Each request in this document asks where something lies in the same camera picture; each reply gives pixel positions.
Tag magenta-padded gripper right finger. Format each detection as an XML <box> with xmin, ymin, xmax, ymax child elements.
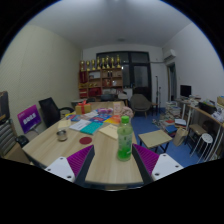
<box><xmin>131</xmin><ymin>143</ymin><xmax>184</xmax><ymax>185</ymax></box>

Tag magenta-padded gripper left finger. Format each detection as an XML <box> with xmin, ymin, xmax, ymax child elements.
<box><xmin>44</xmin><ymin>144</ymin><xmax>96</xmax><ymax>187</ymax></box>

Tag green drink bottle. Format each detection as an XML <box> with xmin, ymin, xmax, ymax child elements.
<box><xmin>116</xmin><ymin>115</ymin><xmax>134</xmax><ymax>162</ymax></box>

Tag small wooden side table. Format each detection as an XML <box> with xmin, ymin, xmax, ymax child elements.
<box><xmin>137</xmin><ymin>129</ymin><xmax>174</xmax><ymax>154</ymax></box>

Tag small metal cup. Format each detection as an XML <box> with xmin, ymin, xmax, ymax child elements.
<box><xmin>55</xmin><ymin>129</ymin><xmax>69</xmax><ymax>142</ymax></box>

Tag brown paper bag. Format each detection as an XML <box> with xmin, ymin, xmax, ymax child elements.
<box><xmin>173</xmin><ymin>127</ymin><xmax>189</xmax><ymax>148</ymax></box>

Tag round red coaster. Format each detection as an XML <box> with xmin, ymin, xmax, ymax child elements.
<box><xmin>78</xmin><ymin>136</ymin><xmax>93</xmax><ymax>146</ymax></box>

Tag small beige book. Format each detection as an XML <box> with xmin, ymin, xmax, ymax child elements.
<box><xmin>57</xmin><ymin>118</ymin><xmax>73</xmax><ymax>130</ymax></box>

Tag black round bin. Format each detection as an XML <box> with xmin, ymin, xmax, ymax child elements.
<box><xmin>14</xmin><ymin>134</ymin><xmax>30</xmax><ymax>149</ymax></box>

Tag white booklet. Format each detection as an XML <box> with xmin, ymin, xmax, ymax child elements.
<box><xmin>68</xmin><ymin>118</ymin><xmax>92</xmax><ymax>132</ymax></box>

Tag teal book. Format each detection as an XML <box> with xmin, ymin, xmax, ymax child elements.
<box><xmin>79</xmin><ymin>121</ymin><xmax>104</xmax><ymax>136</ymax></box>

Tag white stool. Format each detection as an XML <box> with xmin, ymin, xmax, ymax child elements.
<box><xmin>189</xmin><ymin>132</ymin><xmax>214</xmax><ymax>163</ymax></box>

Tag pile of books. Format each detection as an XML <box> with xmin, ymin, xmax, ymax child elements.
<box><xmin>156</xmin><ymin>101</ymin><xmax>188</xmax><ymax>131</ymax></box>

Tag blue and red book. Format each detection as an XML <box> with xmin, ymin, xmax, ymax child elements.
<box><xmin>65</xmin><ymin>113</ymin><xmax>83</xmax><ymax>123</ymax></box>

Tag black office chair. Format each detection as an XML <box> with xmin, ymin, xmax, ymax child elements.
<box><xmin>38</xmin><ymin>96</ymin><xmax>75</xmax><ymax>129</ymax></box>

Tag purple sign board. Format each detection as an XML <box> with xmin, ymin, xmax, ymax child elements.
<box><xmin>16</xmin><ymin>104</ymin><xmax>42</xmax><ymax>135</ymax></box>

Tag large beige book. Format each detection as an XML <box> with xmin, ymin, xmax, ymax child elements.
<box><xmin>98</xmin><ymin>123</ymin><xmax>120</xmax><ymax>141</ymax></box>

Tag yellow gift box red ribbon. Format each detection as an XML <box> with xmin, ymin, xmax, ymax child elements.
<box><xmin>74</xmin><ymin>100</ymin><xmax>92</xmax><ymax>116</ymax></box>

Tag wooden side desk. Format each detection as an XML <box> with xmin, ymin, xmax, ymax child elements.
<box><xmin>176</xmin><ymin>98</ymin><xmax>224</xmax><ymax>158</ymax></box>

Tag pink flowers in pot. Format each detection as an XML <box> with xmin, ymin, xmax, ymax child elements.
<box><xmin>119</xmin><ymin>105</ymin><xmax>135</xmax><ymax>119</ymax></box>

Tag grey armchair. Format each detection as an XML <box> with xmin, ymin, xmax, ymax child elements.
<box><xmin>129</xmin><ymin>93</ymin><xmax>153</xmax><ymax>118</ymax></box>

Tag orange book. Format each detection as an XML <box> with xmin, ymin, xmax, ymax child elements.
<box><xmin>103</xmin><ymin>114</ymin><xmax>122</xmax><ymax>126</ymax></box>

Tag pink package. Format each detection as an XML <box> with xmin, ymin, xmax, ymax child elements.
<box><xmin>97</xmin><ymin>107</ymin><xmax>114</xmax><ymax>116</ymax></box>

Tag black stand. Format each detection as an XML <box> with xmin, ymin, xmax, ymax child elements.
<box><xmin>154</xmin><ymin>75</ymin><xmax>163</xmax><ymax>111</ymax></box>

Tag upright beige box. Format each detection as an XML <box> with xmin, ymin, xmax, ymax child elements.
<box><xmin>112</xmin><ymin>101</ymin><xmax>122</xmax><ymax>116</ymax></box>

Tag black monitor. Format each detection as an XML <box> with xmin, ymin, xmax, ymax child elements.
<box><xmin>179</xmin><ymin>84</ymin><xmax>193</xmax><ymax>99</ymax></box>

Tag black bag with tan trim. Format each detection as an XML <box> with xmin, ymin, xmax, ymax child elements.
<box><xmin>0</xmin><ymin>90</ymin><xmax>10</xmax><ymax>124</ymax></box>

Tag wooden shelf unit with trophies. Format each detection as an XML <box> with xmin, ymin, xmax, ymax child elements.
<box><xmin>78</xmin><ymin>54</ymin><xmax>124</xmax><ymax>99</ymax></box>

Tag white air conditioner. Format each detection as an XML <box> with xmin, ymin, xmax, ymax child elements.
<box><xmin>162</xmin><ymin>49</ymin><xmax>177</xmax><ymax>62</ymax></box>

